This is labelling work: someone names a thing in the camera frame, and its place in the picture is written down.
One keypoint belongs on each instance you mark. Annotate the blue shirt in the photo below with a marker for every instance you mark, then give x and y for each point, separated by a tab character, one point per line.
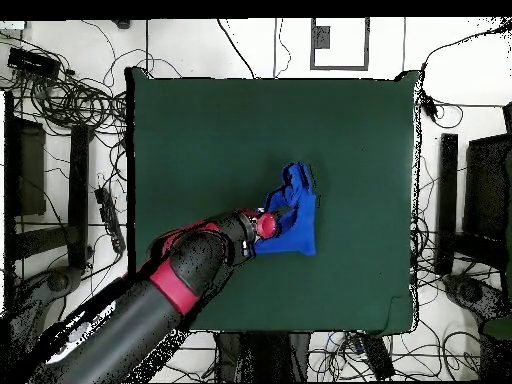
300	232

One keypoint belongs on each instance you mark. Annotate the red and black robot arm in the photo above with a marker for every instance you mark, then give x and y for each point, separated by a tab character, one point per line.
132	336

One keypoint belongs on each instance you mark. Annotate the dark flat panel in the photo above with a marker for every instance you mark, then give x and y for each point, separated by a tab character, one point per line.
28	168
486	184

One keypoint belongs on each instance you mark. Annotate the dark green table cloth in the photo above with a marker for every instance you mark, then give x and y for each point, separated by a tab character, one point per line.
224	140

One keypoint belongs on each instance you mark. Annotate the black power strip with sockets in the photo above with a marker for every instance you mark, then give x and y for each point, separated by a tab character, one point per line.
110	218

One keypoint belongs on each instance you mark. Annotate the long black power strip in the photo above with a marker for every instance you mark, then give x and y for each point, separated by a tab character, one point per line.
378	358

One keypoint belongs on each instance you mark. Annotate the black upright stand bar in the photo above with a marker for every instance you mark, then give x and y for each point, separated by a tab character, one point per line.
78	192
447	192

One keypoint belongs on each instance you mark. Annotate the black power adapter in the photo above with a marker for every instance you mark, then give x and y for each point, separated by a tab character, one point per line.
430	106

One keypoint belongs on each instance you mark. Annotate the grey stand foot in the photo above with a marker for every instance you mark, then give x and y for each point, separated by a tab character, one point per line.
60	280
468	292

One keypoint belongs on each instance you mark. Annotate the black rectangular device box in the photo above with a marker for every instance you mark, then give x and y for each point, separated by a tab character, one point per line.
32	62

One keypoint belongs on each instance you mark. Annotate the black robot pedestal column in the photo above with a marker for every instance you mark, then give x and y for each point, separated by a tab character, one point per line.
264	356

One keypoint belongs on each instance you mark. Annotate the grey square floor frame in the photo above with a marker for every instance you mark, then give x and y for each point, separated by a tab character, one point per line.
340	68

